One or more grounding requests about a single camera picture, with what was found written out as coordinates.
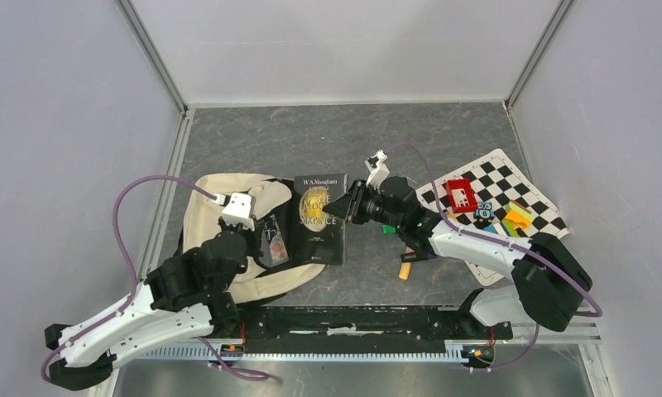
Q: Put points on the black gold book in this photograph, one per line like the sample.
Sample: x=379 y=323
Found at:
x=319 y=237

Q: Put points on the black white chessboard mat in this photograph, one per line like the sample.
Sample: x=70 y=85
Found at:
x=494 y=177

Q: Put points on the beige canvas backpack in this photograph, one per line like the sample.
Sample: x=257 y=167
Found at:
x=201 y=223

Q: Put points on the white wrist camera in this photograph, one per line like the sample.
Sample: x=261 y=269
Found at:
x=237 y=211
x=377 y=168

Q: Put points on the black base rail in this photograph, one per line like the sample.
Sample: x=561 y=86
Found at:
x=362 y=334

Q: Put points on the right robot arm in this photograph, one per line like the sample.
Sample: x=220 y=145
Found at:
x=547 y=284

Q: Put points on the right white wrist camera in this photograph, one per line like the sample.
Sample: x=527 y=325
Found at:
x=377 y=168

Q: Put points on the orange highlighter pen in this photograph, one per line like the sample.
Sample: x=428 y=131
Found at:
x=404 y=271

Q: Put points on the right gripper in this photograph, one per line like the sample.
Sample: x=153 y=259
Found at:
x=348 y=206

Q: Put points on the purple highlighter pen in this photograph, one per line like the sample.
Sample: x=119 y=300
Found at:
x=409 y=257

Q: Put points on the blue owl figure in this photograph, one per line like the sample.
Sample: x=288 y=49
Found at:
x=484 y=213

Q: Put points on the red toy block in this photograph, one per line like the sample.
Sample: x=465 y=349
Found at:
x=461 y=196

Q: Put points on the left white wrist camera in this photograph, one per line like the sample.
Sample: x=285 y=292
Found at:
x=237 y=211

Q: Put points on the colourful toy block pile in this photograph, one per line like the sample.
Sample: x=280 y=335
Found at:
x=514 y=223

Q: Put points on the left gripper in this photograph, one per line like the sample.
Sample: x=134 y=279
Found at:
x=254 y=235

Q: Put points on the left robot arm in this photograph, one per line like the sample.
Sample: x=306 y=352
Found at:
x=185 y=297

